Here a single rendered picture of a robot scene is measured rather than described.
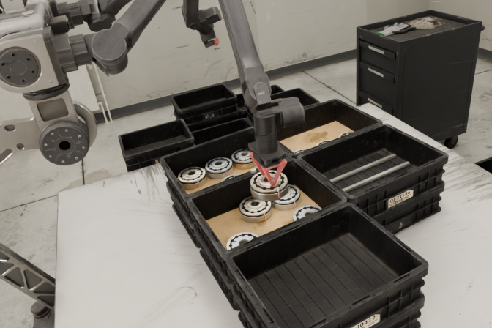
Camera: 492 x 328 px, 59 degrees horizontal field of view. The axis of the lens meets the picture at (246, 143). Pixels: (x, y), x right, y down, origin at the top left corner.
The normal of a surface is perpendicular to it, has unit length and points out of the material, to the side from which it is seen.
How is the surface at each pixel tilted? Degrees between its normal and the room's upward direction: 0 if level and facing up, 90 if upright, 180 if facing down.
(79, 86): 90
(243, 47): 54
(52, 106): 90
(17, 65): 90
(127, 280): 0
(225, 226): 0
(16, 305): 0
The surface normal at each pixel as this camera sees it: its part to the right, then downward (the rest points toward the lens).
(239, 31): 0.16, -0.16
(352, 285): -0.12, -0.86
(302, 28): 0.35, 0.42
